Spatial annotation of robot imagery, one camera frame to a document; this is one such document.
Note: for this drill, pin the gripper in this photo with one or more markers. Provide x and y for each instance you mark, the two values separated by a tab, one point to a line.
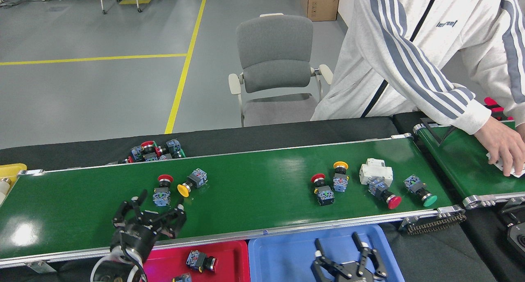
357	278
133	239

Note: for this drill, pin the blue plastic tray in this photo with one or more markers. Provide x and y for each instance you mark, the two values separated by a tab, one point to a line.
287	257

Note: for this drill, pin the red plastic tray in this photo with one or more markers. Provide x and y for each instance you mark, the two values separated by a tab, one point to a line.
229	257

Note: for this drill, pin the green conveyor belt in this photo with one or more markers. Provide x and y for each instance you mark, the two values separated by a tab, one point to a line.
246	200
463	167

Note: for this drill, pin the yellow plastic tray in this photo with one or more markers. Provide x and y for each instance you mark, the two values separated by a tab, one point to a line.
12	169

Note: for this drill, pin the black conveyor motor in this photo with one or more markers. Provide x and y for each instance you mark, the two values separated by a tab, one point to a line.
517	233

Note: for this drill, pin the person's right hand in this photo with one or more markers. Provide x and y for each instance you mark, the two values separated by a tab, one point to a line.
506	146

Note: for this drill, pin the person's left hand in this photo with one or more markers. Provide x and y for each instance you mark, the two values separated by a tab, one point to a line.
522	132

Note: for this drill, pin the black table cover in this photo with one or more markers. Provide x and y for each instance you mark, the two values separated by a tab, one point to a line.
82	151

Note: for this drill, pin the white light bulb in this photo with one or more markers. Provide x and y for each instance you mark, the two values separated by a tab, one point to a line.
3	189

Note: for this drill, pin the grey office chair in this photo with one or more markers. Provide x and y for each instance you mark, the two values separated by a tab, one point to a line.
275	48

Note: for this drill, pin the red plastic bin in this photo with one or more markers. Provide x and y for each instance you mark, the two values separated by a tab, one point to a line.
496	105

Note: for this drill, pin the yellow floor plate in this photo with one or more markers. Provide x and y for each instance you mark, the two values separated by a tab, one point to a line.
135	0

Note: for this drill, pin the person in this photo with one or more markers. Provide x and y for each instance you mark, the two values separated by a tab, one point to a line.
389	48

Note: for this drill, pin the white wheeled stand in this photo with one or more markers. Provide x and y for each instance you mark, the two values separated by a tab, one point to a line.
101	1

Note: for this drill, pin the cardboard box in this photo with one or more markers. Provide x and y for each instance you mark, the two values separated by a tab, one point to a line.
320	3

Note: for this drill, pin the black guide frame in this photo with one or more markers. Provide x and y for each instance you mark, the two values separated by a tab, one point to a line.
431	132

